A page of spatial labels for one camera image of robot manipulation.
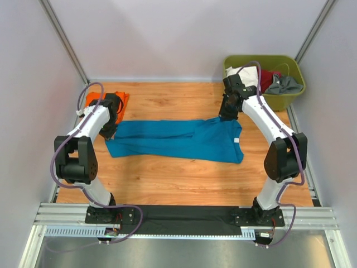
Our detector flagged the folded orange t-shirt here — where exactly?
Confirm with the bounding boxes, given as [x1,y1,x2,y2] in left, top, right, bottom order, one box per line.
[85,92,130,125]

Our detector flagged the aluminium frame post left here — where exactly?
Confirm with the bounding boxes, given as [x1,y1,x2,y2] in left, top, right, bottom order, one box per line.
[39,0,90,84]

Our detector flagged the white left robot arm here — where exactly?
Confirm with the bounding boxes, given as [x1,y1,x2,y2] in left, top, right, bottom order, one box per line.
[51,93,123,224]

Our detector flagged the green plastic laundry basket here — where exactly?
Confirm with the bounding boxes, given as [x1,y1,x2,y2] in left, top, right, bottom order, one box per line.
[224,55,305,111]

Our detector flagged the aluminium front rail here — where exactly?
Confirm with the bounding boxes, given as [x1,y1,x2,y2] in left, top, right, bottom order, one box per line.
[34,204,339,240]

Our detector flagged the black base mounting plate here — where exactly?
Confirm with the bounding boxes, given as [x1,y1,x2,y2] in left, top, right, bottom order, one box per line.
[85,204,286,237]

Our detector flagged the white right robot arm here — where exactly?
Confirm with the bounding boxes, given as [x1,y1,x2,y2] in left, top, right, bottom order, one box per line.
[219,74,307,226]

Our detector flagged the aluminium frame post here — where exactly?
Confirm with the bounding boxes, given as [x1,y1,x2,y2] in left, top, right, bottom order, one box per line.
[39,0,90,84]
[295,0,337,64]

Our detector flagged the white t-shirt with green stripe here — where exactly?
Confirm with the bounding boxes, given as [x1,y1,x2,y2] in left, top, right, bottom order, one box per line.
[225,66,258,87]

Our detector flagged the blue t-shirt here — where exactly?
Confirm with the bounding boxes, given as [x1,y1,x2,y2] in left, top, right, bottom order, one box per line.
[106,117,244,164]

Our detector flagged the aluminium frame post right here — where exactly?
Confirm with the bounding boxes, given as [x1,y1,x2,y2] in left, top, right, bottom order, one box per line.
[295,0,337,64]

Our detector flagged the dark red t-shirt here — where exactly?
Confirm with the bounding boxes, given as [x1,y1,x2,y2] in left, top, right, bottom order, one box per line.
[260,70,282,93]

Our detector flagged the grey t-shirt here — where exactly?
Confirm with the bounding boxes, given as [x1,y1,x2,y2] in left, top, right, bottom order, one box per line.
[264,74,303,95]

